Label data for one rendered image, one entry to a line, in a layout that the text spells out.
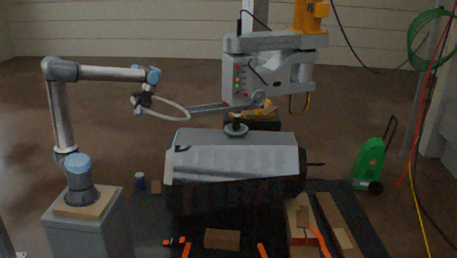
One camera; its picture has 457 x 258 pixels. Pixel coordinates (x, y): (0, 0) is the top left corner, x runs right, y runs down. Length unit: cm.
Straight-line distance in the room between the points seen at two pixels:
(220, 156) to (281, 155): 51
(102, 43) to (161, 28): 175
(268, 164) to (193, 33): 643
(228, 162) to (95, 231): 121
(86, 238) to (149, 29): 742
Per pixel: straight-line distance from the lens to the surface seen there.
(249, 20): 340
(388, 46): 935
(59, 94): 208
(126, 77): 209
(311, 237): 293
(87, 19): 971
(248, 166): 277
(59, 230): 225
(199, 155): 278
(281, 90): 294
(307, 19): 295
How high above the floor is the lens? 218
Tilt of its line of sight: 26 degrees down
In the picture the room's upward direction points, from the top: 1 degrees clockwise
